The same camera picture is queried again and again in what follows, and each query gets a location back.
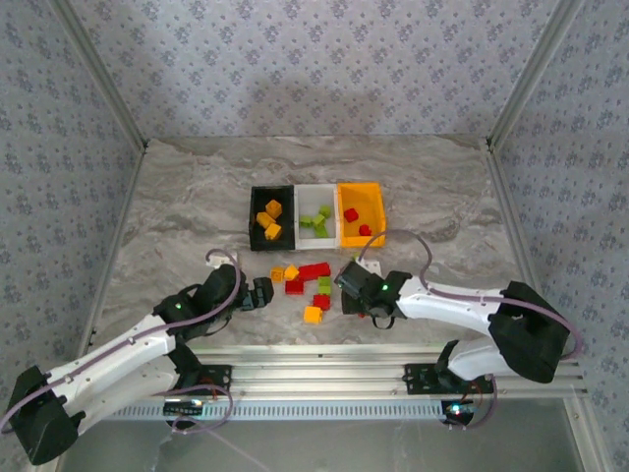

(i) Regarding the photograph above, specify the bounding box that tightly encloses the long red lego brick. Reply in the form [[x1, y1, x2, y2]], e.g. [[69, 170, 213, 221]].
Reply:
[[298, 262, 331, 282]]

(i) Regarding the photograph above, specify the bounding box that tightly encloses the black plastic bin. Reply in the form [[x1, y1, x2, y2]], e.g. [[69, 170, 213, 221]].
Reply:
[[249, 185, 296, 253]]

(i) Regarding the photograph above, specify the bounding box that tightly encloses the yellow plastic bin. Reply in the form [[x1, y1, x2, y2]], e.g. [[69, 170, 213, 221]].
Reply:
[[336, 181, 388, 249]]

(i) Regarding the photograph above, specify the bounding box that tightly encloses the white plastic bin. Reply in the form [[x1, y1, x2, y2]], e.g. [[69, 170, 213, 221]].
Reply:
[[293, 184, 341, 250]]

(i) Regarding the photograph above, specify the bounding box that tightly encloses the small circuit board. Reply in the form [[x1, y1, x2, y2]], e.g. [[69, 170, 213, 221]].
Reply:
[[163, 400, 205, 416], [443, 401, 479, 420]]

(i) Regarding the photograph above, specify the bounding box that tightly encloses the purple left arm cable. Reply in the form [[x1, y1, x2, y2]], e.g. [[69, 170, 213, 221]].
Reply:
[[0, 248, 243, 437]]

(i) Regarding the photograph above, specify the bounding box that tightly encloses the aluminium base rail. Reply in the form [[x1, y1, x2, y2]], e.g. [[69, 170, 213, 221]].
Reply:
[[87, 343, 590, 400]]

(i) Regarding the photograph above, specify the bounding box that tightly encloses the grey slotted cable duct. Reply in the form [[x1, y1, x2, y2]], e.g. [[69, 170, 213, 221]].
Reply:
[[110, 400, 456, 423]]

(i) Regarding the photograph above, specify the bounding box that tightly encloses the aluminium side rail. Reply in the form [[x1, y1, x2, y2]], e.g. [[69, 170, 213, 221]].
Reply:
[[76, 140, 151, 360], [484, 137, 542, 296]]

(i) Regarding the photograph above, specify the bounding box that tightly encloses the aluminium frame leg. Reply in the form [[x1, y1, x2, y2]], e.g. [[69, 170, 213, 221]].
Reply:
[[563, 395, 609, 472]]

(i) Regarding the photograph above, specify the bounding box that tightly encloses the aluminium corner post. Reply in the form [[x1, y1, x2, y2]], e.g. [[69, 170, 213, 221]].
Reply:
[[48, 0, 148, 148], [486, 0, 590, 145]]

